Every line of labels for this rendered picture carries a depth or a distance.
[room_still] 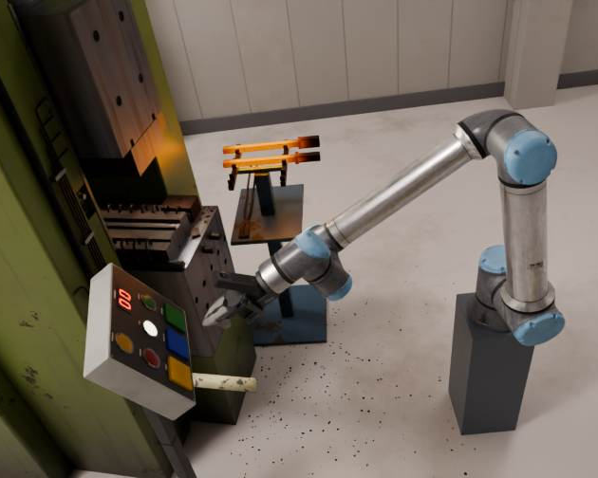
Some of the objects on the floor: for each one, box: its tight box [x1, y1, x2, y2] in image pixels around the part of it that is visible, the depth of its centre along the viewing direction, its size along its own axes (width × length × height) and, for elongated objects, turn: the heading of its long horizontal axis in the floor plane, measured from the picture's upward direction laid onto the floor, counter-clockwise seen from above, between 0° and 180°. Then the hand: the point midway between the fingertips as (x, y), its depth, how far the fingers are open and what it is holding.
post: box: [141, 406, 197, 478], centre depth 176 cm, size 4×4×108 cm
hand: (204, 321), depth 144 cm, fingers closed
